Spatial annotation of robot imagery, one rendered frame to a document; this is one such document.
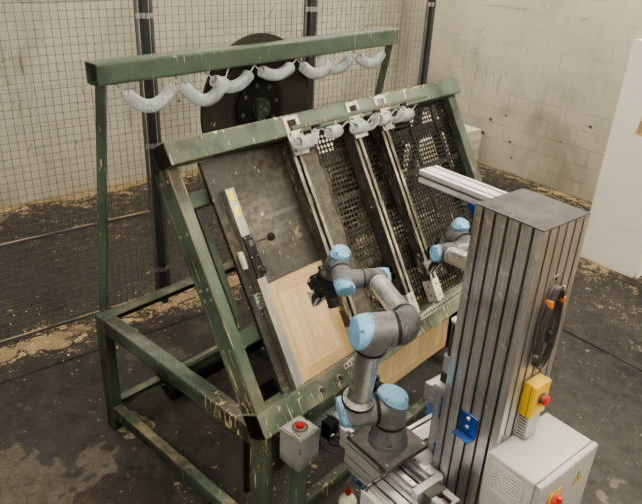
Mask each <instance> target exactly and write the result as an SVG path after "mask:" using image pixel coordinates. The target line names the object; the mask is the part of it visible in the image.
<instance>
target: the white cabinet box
mask: <svg viewBox="0 0 642 504"><path fill-rule="evenodd" d="M590 213H591V215H590V219H589V223H588V227H587V231H586V235H585V239H584V243H583V247H582V250H581V254H580V256H581V257H583V258H585V259H588V260H590V261H592V262H595V263H597V264H600V265H602V266H604V267H607V268H609V269H611V270H614V271H616V272H618V273H621V274H623V275H626V276H628V277H630V278H635V279H637V278H639V277H640V276H642V39H634V41H633V45H632V49H631V53H630V56H629V60H628V64H627V68H626V72H625V76H624V80H623V84H622V88H621V92H620V96H619V100H618V104H617V108H616V112H615V115H614V119H613V123H612V127H611V131H610V135H609V139H608V143H607V147H606V151H605V155H604V159H603V163H602V167H601V171H600V175H599V178H598V182H597V186H596V190H595V194H594V198H593V202H592V206H591V210H590Z"/></svg>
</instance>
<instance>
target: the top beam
mask: <svg viewBox="0 0 642 504"><path fill-rule="evenodd" d="M460 92H461V91H460V88H459V85H458V81H457V78H456V77H454V78H450V79H445V80H441V81H436V82H432V83H427V84H423V85H418V86H414V87H409V88H405V89H400V90H396V91H391V92H387V93H383V94H378V95H374V96H369V97H365V98H360V99H356V100H351V101H347V102H342V103H338V104H333V105H329V106H324V107H320V108H315V109H311V110H306V111H302V112H297V113H293V114H289V115H284V116H280V117H275V118H271V119H266V120H262V121H257V122H253V123H248V124H244V125H239V126H235V127H230V128H226V129H221V130H217V131H212V132H208V133H203V134H199V135H195V136H190V137H186V138H181V139H177V140H172V141H168V142H164V143H162V144H160V145H159V146H157V147H155V148H153V153H154V156H155V159H156V162H157V164H158V167H159V170H160V171H164V170H165V169H167V168H171V167H175V166H178V167H180V166H184V165H188V164H192V163H196V162H200V161H204V160H207V159H211V158H215V157H219V156H223V155H227V154H231V153H235V152H238V151H242V150H246V149H250V148H254V147H258V146H262V145H265V144H269V143H273V142H277V141H281V140H285V139H288V136H287V134H286V131H285V128H284V125H283V122H282V119H281V118H283V117H287V116H291V115H296V114H297V117H298V119H299V122H300V124H301V123H306V122H310V121H314V120H318V119H322V118H326V117H330V116H335V115H339V114H343V113H347V112H346V109H345V105H344V104H345V103H349V102H353V101H357V102H358V105H359V108H360V109H364V108H368V107H372V106H375V104H374V101H373V98H372V97H376V96H380V95H385V98H386V101H387V103H389V102H393V101H397V100H401V99H405V98H409V97H413V96H418V95H422V94H426V95H427V97H426V98H423V99H419V100H415V101H410V102H406V103H407V105H404V107H406V108H409V107H412V106H415V104H416V103H417V105H420V104H424V103H428V102H432V101H436V100H439V99H443V98H445V97H448V96H451V95H455V94H457V93H460ZM373 114H374V113H373V112H372V111H370V112H366V113H362V116H363V119H366V118H370V116H371V115H373ZM346 121H350V120H349V117H346V118H342V119H338V120H334V121H330V122H326V123H322V124H320V127H317V128H316V129H319V128H320V130H322V129H321V127H322V128H323V129H326V127H327V126H332V125H335V124H339V125H343V124H344V123H345V122H346ZM313 129H315V128H313ZM313 129H312V128H311V126H310V127H306V128H302V131H303V134H308V133H311V130H313Z"/></svg>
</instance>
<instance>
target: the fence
mask: <svg viewBox="0 0 642 504"><path fill-rule="evenodd" d="M230 190H233V193H234V196H235V199H236V201H234V202H231V201H230V198H229V195H228V192H227V191H230ZM220 193H221V196H222V199H223V202H224V204H225V207H226V210H227V213H228V216H229V218H230V221H231V224H232V227H233V229H234V232H235V235H236V238H237V240H238V243H239V246H240V249H241V251H243V253H244V255H245V258H246V261H247V264H248V271H249V274H250V276H251V279H252V282H253V285H254V287H255V290H256V293H261V296H262V299H263V302H264V305H265V307H264V308H262V310H263V312H264V315H265V318H266V321H267V323H268V326H269V329H270V332H271V334H272V337H273V340H274V343H275V346H276V348H277V351H278V354H279V357H280V359H281V362H282V365H283V368H284V370H285V373H286V376H287V379H288V381H289V384H290V387H291V389H298V388H299V387H301V386H302V385H304V382H303V380H302V377H301V374H300V371H299V368H298V366H297V363H296V360H295V357H294V355H293V352H292V349H291V346H290V343H289V341H288V338H287V335H286V332H285V329H284V327H283V324H282V321H281V318H280V316H279V313H278V310H277V307H276V304H275V302H274V299H273V296H272V293H271V290H270V288H269V285H268V282H267V279H266V277H265V276H264V277H262V278H260V279H257V277H256V275H255V272H254V269H253V266H252V263H251V261H250V258H249V255H248V252H247V250H246V247H245V244H244V241H243V238H242V237H243V236H246V235H249V234H250V232H249V229H248V226H247V224H246V221H245V218H244V215H243V213H242V210H241V207H240V204H239V201H238V199H237V196H236V193H235V190H234V187H232V188H229V189H226V190H223V191H221V192H220ZM236 205H238V207H239V210H240V212H241V216H239V217H236V215H235V212H234V209H233V206H236Z"/></svg>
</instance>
